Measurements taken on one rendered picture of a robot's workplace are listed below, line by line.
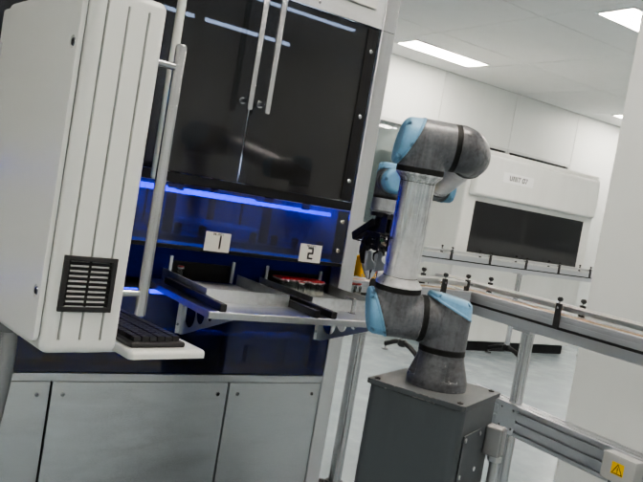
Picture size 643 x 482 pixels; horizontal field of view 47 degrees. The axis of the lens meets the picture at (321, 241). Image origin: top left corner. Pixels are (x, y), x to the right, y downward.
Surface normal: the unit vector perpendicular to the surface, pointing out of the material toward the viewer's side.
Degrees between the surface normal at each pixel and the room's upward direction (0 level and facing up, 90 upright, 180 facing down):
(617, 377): 90
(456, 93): 90
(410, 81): 90
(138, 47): 90
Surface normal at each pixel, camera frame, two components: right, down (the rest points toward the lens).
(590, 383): -0.83, -0.11
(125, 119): 0.65, 0.15
